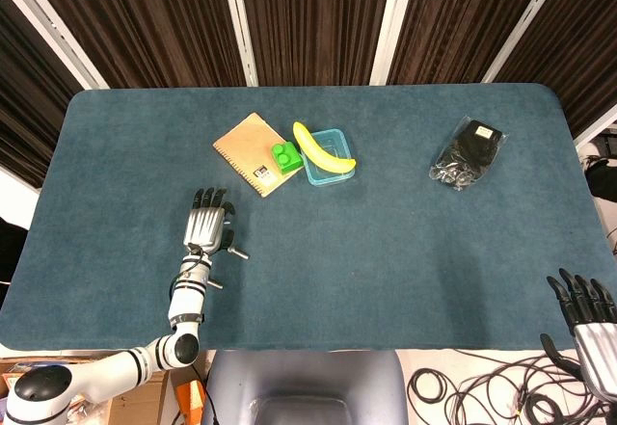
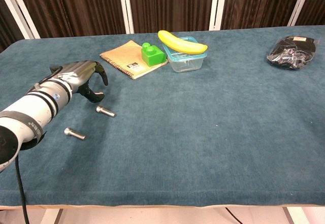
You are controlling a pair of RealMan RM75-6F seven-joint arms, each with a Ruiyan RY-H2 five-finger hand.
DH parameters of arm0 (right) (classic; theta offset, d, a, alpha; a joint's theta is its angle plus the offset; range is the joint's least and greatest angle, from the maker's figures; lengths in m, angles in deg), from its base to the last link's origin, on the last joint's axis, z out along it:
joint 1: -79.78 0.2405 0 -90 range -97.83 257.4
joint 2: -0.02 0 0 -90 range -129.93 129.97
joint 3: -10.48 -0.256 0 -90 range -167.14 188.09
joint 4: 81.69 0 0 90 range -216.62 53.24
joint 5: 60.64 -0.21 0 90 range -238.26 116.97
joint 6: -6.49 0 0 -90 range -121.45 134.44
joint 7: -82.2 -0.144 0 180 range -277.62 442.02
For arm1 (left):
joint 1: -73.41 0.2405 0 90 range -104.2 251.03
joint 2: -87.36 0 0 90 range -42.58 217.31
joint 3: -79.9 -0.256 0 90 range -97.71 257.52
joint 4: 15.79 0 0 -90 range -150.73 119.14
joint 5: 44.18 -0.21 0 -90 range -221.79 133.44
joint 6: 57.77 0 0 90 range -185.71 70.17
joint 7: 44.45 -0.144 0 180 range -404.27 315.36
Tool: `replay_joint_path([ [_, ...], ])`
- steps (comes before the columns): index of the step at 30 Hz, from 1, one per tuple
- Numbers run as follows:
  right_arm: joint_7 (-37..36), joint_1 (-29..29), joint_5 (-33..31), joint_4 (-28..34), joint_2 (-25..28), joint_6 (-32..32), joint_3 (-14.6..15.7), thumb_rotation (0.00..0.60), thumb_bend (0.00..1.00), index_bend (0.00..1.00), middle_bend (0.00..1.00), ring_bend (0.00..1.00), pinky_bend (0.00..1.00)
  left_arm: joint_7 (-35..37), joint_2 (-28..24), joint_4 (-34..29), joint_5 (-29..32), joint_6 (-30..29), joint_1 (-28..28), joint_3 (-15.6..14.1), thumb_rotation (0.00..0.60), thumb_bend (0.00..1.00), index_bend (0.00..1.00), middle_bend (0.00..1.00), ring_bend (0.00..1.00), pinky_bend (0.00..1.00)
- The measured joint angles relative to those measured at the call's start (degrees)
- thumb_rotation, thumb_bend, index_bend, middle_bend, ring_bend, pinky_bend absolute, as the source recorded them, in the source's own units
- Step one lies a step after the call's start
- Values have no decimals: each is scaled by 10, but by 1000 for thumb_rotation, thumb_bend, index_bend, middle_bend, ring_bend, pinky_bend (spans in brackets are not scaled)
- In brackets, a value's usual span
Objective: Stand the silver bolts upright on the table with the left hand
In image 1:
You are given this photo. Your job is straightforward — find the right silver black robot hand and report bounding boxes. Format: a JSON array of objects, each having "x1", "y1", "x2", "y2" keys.
[{"x1": 539, "y1": 268, "x2": 617, "y2": 405}]

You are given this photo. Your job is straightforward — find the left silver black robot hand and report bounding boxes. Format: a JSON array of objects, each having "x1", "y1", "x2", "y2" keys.
[{"x1": 182, "y1": 187, "x2": 238, "y2": 256}]

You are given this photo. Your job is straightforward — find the tan spiral notebook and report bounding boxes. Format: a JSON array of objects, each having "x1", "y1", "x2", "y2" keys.
[{"x1": 212, "y1": 112, "x2": 304, "y2": 199}]

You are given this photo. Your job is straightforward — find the green toy building block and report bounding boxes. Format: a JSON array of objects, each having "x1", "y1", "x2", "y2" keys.
[{"x1": 270, "y1": 141, "x2": 305, "y2": 176}]

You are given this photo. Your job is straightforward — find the yellow banana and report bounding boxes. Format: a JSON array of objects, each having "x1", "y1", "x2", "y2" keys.
[{"x1": 292, "y1": 120, "x2": 358, "y2": 174}]

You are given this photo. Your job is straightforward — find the clear blue plastic container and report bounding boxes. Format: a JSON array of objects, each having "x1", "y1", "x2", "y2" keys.
[{"x1": 302, "y1": 127, "x2": 359, "y2": 188}]

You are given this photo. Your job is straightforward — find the blue felt table mat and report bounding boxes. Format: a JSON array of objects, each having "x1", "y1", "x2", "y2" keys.
[{"x1": 0, "y1": 82, "x2": 617, "y2": 352}]

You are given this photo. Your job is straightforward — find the orange plastic object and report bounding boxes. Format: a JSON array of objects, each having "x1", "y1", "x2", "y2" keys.
[{"x1": 174, "y1": 379, "x2": 208, "y2": 425}]

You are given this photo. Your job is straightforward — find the grey blue chair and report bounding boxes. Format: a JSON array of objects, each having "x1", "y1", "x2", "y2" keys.
[{"x1": 201, "y1": 350, "x2": 410, "y2": 425}]

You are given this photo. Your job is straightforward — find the brown cardboard box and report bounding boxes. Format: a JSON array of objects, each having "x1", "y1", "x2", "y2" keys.
[{"x1": 0, "y1": 356, "x2": 173, "y2": 425}]

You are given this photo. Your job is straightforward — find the black equipment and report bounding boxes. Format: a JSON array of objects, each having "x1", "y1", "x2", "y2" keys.
[{"x1": 0, "y1": 216, "x2": 28, "y2": 304}]

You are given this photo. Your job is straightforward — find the dark brown curtain panel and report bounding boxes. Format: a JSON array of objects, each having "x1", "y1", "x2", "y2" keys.
[
  {"x1": 387, "y1": 0, "x2": 555, "y2": 86},
  {"x1": 0, "y1": 0, "x2": 91, "y2": 189},
  {"x1": 495, "y1": 0, "x2": 617, "y2": 138},
  {"x1": 235, "y1": 0, "x2": 395, "y2": 88},
  {"x1": 21, "y1": 0, "x2": 248, "y2": 91}
]

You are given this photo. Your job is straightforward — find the plastic bag with black items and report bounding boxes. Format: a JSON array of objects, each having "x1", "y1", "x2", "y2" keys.
[{"x1": 428, "y1": 115, "x2": 510, "y2": 193}]

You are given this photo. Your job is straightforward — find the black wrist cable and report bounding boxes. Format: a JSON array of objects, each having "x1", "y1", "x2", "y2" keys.
[{"x1": 169, "y1": 244, "x2": 203, "y2": 299}]

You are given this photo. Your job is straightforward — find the black tangled cable bundle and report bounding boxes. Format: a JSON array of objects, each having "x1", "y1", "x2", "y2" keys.
[{"x1": 445, "y1": 347, "x2": 617, "y2": 425}]

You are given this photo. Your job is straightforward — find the black coiled cable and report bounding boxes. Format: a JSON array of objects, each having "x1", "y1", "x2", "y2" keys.
[{"x1": 407, "y1": 367, "x2": 452, "y2": 405}]

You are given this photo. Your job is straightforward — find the white metal frame post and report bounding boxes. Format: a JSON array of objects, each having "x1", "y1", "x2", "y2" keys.
[
  {"x1": 482, "y1": 0, "x2": 576, "y2": 85},
  {"x1": 574, "y1": 115, "x2": 617, "y2": 150},
  {"x1": 0, "y1": 0, "x2": 111, "y2": 91},
  {"x1": 219, "y1": 0, "x2": 260, "y2": 88},
  {"x1": 368, "y1": 0, "x2": 418, "y2": 87}
]

